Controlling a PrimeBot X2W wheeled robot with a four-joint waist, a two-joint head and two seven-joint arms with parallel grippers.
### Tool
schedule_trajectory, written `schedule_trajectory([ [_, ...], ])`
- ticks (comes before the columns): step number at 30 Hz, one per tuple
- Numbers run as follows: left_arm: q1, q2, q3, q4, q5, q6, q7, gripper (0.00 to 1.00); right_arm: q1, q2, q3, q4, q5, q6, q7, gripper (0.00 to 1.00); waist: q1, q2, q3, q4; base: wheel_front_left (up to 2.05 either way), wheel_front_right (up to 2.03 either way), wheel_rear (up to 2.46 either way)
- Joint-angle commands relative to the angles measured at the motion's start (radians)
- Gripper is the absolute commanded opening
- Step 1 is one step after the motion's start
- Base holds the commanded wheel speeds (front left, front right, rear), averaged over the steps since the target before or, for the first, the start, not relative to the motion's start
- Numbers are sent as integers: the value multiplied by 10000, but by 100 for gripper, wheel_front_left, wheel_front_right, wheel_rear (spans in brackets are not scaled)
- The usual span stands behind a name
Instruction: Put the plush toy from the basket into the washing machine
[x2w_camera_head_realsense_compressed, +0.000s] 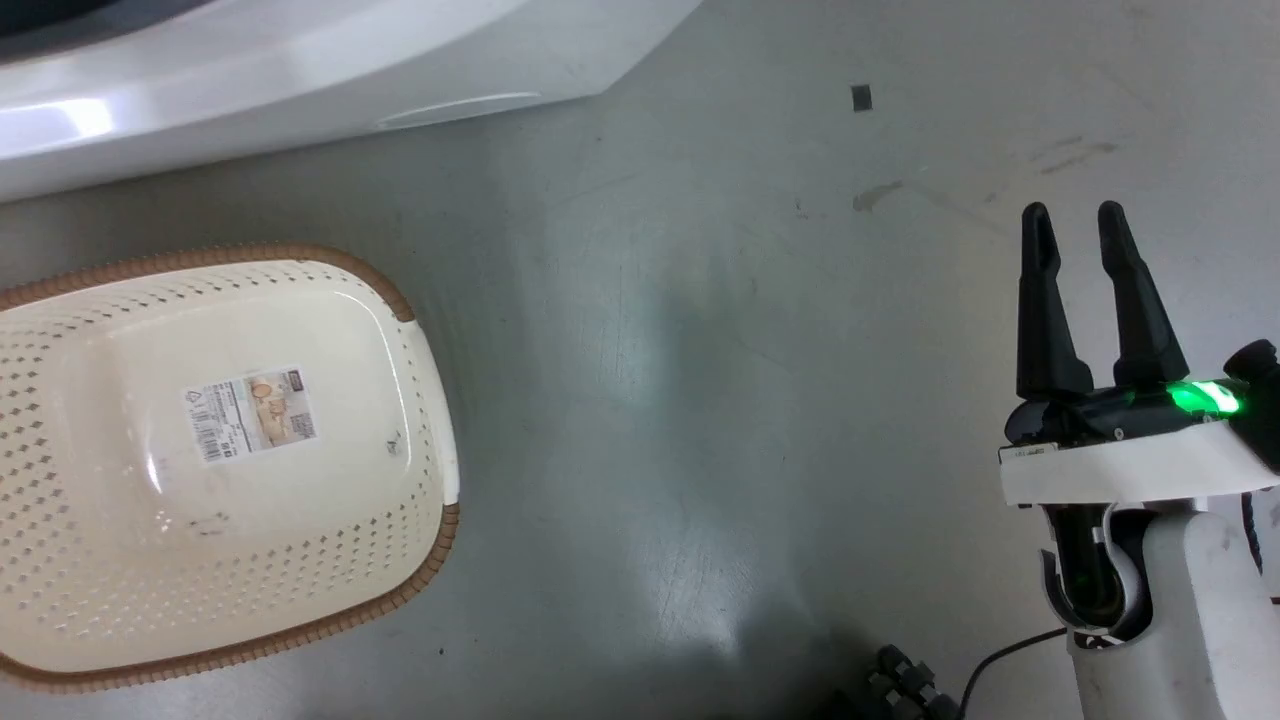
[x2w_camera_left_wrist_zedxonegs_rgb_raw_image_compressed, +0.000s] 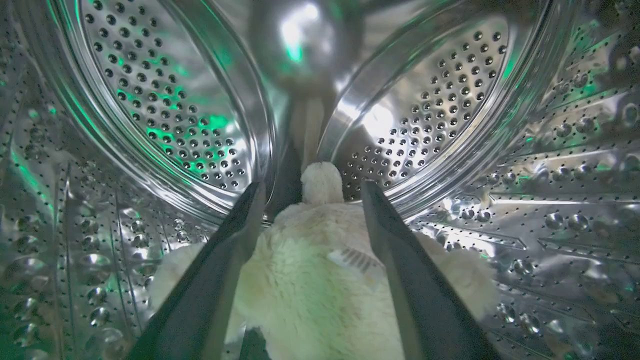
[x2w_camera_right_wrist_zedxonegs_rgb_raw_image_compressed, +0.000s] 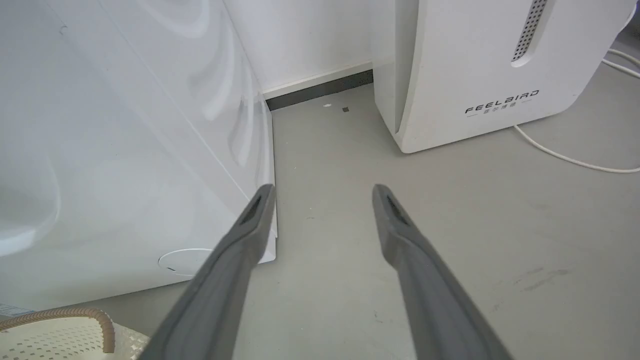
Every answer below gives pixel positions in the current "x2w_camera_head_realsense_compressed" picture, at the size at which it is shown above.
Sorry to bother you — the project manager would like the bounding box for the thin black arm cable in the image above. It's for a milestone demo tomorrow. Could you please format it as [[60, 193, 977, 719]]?
[[958, 627, 1069, 713]]

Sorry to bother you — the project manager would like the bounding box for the printed paper label sticker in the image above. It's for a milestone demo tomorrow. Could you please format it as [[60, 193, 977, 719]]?
[[182, 367, 319, 465]]

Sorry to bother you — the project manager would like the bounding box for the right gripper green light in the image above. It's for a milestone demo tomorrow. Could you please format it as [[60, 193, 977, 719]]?
[[999, 200, 1280, 507]]

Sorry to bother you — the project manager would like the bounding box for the cream perforated laundry basket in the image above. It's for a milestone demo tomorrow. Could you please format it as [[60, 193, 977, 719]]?
[[0, 243, 462, 695]]

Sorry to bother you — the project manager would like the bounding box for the white washing machine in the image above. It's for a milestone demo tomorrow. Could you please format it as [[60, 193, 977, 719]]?
[[0, 0, 704, 204]]

